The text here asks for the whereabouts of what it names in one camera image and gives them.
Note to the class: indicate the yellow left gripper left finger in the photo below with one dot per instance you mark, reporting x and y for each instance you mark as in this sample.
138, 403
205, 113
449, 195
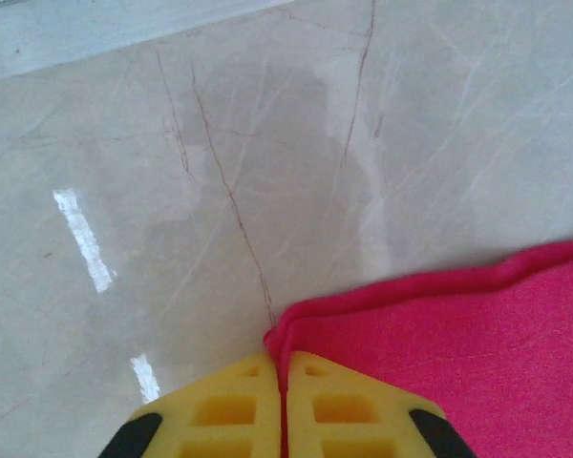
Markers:
219, 415

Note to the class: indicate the red t-shirt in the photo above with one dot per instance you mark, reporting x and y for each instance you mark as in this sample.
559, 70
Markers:
458, 358

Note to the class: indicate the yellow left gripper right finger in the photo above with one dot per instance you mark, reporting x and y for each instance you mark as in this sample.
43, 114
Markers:
348, 415

